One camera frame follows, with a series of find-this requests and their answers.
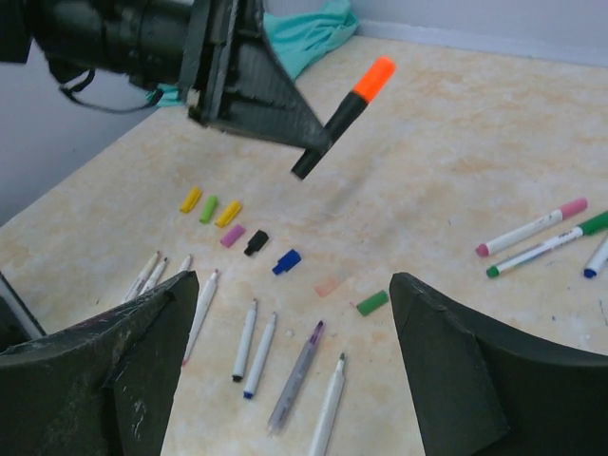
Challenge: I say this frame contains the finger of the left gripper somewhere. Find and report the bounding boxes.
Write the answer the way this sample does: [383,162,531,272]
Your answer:
[222,30,332,151]

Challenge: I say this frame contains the yellow pen cap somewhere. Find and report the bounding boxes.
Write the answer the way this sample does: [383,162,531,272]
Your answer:
[180,185,202,214]
[215,199,241,228]

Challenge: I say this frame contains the teal cloth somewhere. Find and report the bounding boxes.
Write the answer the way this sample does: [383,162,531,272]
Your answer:
[146,0,358,108]

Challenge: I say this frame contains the small black marker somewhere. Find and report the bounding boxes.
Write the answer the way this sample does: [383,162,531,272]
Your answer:
[232,299,257,383]

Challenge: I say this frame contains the yellow cap marker pen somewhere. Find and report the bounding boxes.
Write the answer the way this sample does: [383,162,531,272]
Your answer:
[179,254,193,273]

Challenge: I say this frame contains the pale peach pen cap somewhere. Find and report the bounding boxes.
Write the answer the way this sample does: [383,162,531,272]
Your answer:
[314,275,346,297]

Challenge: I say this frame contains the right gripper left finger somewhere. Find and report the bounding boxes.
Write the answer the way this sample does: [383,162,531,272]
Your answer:
[1,271,199,455]

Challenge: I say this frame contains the black pen cap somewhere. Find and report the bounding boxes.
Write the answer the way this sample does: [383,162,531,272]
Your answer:
[244,230,269,257]

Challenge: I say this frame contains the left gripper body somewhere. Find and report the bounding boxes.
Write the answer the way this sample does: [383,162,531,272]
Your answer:
[178,1,266,131]

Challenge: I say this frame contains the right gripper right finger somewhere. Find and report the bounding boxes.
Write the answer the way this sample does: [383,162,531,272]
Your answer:
[389,273,607,455]

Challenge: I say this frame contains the purple cap pen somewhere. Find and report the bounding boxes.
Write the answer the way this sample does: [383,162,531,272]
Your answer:
[268,320,325,435]

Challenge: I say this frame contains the black orange highlighter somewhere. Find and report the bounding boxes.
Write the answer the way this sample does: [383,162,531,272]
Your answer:
[291,56,396,181]

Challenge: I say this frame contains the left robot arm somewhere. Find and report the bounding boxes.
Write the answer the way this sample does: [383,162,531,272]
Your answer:
[1,1,333,152]

